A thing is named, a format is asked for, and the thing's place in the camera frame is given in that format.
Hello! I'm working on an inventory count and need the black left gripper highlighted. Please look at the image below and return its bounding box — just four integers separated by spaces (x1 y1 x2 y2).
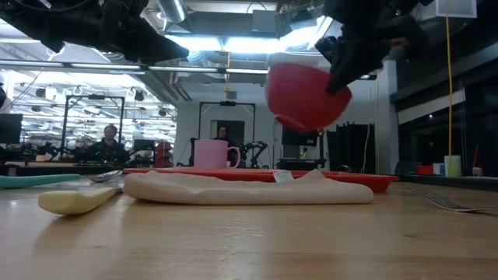
99 0 191 65

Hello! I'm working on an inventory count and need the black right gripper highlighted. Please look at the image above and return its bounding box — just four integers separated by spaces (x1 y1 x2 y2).
314 0 429 93

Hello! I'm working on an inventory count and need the magenta bowl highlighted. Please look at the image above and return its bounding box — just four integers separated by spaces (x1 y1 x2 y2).
265 62 353 133

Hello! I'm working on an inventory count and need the red plastic tray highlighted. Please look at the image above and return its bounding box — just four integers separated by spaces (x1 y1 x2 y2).
122 166 401 193

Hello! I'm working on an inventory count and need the lilac plastic cup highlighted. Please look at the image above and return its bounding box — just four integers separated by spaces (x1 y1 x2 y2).
193 139 242 170

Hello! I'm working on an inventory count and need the fork with orange handle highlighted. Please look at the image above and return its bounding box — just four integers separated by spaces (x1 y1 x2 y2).
407 185 498 214

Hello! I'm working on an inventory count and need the beige cloth napkin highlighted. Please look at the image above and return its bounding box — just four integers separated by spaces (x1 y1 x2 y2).
122 169 374 206

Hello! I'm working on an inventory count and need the knife with yellow handle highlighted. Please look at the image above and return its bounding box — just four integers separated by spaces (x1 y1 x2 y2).
37 186 125 216

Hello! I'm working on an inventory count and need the spoon with teal handle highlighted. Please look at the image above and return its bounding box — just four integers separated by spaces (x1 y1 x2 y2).
0 170 124 190

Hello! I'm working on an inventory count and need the black curtain panel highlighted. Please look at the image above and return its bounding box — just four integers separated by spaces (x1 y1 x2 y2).
326 123 377 174

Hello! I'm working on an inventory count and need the black monitor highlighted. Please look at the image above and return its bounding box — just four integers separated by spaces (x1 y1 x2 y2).
282 126 320 147
0 113 23 145

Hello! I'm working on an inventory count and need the grey ceiling box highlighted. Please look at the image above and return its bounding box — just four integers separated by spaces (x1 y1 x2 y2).
251 9 278 34

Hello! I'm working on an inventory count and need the red cylinder object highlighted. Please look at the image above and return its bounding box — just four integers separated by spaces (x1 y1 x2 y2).
155 141 173 168

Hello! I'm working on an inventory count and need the person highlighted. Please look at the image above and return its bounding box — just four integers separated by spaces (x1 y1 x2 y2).
212 124 240 168
83 124 130 164

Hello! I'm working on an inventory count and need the black background table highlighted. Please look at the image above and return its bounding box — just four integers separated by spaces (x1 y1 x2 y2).
275 157 328 171

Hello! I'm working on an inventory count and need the white ceiling box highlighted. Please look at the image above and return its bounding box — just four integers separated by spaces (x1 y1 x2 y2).
434 0 478 19

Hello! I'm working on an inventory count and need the pale green cup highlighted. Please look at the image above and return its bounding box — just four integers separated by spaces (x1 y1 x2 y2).
444 155 463 178

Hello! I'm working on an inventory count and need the silver air duct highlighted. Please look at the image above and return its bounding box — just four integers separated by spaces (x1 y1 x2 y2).
157 0 188 23

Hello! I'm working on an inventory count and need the black metal gantry frame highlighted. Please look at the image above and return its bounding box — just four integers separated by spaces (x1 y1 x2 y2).
61 95 125 156
198 100 257 168

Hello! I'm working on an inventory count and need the grey ceiling rail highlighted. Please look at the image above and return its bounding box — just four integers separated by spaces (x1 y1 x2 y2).
0 59 269 75

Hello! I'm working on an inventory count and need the yellow hanging cable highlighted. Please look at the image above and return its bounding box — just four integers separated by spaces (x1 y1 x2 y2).
445 15 454 157

